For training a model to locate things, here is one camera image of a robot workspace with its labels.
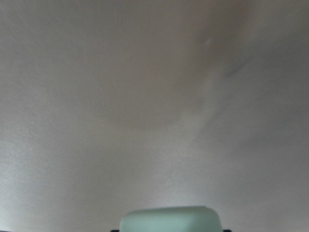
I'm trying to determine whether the green plastic cup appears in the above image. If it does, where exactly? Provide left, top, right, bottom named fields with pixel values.
left=119, top=206, right=223, bottom=232

